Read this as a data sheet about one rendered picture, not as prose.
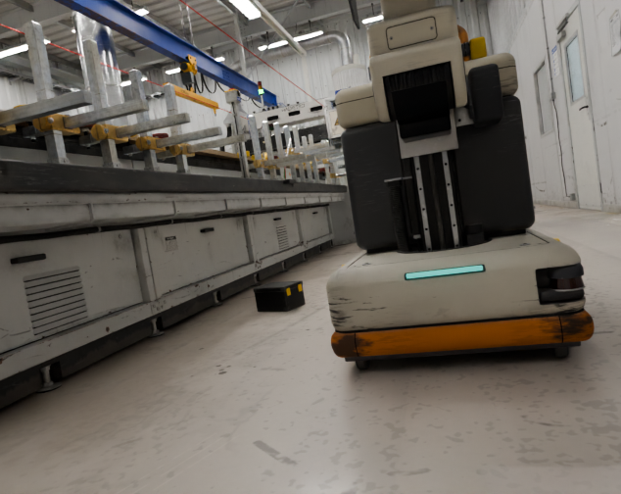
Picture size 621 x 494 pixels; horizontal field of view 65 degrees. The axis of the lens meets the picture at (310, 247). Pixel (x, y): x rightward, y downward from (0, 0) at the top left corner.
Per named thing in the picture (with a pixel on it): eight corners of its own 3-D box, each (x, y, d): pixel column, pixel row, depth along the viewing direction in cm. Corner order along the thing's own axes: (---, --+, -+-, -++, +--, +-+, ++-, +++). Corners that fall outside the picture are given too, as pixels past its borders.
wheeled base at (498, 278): (369, 308, 193) (359, 246, 191) (545, 291, 175) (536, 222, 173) (330, 367, 128) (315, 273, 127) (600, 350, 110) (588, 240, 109)
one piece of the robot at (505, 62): (372, 276, 183) (339, 51, 178) (530, 258, 168) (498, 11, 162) (357, 294, 151) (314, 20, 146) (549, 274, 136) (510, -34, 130)
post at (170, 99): (192, 190, 222) (173, 83, 219) (188, 190, 219) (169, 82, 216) (185, 192, 223) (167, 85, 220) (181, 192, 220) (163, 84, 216)
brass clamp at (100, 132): (129, 141, 180) (127, 127, 179) (106, 137, 167) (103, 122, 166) (116, 144, 181) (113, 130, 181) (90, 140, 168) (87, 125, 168)
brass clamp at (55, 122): (81, 132, 155) (78, 117, 155) (49, 127, 143) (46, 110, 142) (66, 136, 157) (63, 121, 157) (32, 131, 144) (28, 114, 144)
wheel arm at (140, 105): (150, 113, 145) (147, 98, 145) (143, 111, 142) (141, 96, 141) (32, 141, 157) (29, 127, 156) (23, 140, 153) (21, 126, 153)
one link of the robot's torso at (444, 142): (403, 160, 147) (391, 76, 146) (502, 141, 139) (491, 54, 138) (394, 153, 122) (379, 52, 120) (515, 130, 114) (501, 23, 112)
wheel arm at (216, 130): (223, 136, 193) (221, 125, 193) (219, 135, 190) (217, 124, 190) (128, 157, 205) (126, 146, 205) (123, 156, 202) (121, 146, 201)
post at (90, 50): (120, 177, 174) (96, 40, 171) (115, 176, 170) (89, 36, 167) (113, 178, 175) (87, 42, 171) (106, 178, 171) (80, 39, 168)
